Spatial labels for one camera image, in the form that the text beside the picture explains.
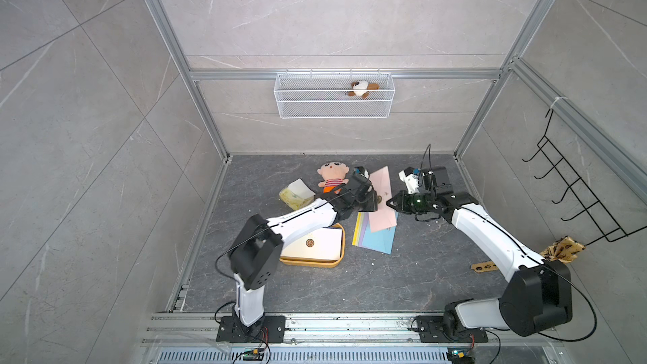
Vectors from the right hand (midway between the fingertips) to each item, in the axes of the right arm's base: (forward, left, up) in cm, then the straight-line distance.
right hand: (388, 202), depth 82 cm
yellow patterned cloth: (-20, -43, +5) cm, 48 cm away
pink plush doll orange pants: (+21, +18, -10) cm, 29 cm away
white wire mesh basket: (+42, +17, +15) cm, 47 cm away
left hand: (+4, +4, -1) cm, 5 cm away
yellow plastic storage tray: (-14, +30, -14) cm, 36 cm away
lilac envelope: (-2, +7, -9) cm, 12 cm away
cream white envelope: (-9, +21, -13) cm, 26 cm away
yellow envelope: (-4, +10, -17) cm, 20 cm away
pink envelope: (-3, +1, -4) cm, 5 cm away
